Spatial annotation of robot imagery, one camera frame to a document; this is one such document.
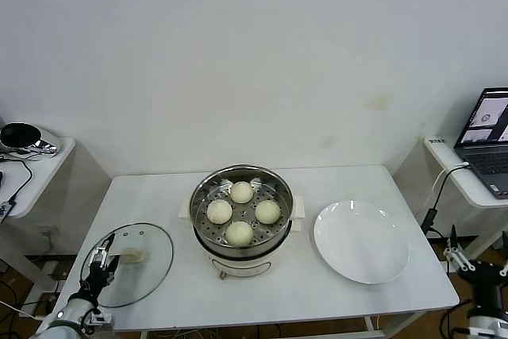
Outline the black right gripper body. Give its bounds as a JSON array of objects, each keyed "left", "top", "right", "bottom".
[{"left": 455, "top": 260, "right": 508, "bottom": 314}]

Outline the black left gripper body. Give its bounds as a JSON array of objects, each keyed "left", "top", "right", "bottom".
[{"left": 80, "top": 260, "right": 117, "bottom": 299}]

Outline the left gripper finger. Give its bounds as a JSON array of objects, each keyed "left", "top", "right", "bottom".
[
  {"left": 87, "top": 233, "right": 117, "bottom": 265},
  {"left": 106, "top": 256, "right": 121, "bottom": 283}
]

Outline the round glass pot lid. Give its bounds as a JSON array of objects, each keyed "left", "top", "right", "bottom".
[{"left": 81, "top": 222, "right": 175, "bottom": 308}]

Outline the white steamed baozi bun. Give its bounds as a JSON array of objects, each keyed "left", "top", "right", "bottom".
[
  {"left": 229, "top": 180, "right": 255, "bottom": 205},
  {"left": 225, "top": 220, "right": 254, "bottom": 248},
  {"left": 253, "top": 199, "right": 282, "bottom": 225},
  {"left": 206, "top": 198, "right": 233, "bottom": 225}
]

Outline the stainless steel steamer basket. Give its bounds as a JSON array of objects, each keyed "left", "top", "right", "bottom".
[{"left": 187, "top": 163, "right": 294, "bottom": 252}]

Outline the floor power strip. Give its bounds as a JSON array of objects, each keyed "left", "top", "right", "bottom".
[{"left": 46, "top": 260, "right": 69, "bottom": 281}]

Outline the white laptop side table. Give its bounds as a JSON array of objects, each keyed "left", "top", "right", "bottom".
[{"left": 422, "top": 136, "right": 508, "bottom": 293}]

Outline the dark grey open laptop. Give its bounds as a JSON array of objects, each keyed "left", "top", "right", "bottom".
[{"left": 453, "top": 85, "right": 508, "bottom": 200}]

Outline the round white plate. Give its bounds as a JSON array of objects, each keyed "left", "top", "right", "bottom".
[{"left": 312, "top": 199, "right": 410, "bottom": 286}]

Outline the white rounded side table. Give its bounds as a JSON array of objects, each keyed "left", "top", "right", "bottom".
[{"left": 0, "top": 136, "right": 77, "bottom": 296}]

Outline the small grey usb adapter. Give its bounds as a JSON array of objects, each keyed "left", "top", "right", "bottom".
[{"left": 0, "top": 198, "right": 17, "bottom": 224}]

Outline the cream electric cooking pot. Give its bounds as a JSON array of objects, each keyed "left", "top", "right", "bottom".
[{"left": 176, "top": 194, "right": 307, "bottom": 281}]

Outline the black and chrome device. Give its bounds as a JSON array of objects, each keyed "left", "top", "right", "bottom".
[{"left": 0, "top": 121, "right": 61, "bottom": 162}]

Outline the black power cable with adapter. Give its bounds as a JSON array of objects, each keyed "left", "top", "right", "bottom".
[{"left": 420, "top": 163, "right": 472, "bottom": 275}]

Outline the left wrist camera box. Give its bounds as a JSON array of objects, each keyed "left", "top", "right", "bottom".
[{"left": 89, "top": 310, "right": 117, "bottom": 331}]

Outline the white laptop cable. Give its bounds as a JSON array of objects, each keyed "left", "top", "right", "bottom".
[{"left": 431, "top": 160, "right": 471, "bottom": 200}]

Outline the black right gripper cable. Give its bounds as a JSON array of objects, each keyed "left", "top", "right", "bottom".
[{"left": 438, "top": 306, "right": 473, "bottom": 339}]

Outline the thin black desk cable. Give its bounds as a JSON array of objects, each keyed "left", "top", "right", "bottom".
[{"left": 0, "top": 157, "right": 33, "bottom": 204}]

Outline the white table leg frame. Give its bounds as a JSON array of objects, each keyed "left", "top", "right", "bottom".
[{"left": 134, "top": 310, "right": 424, "bottom": 339}]

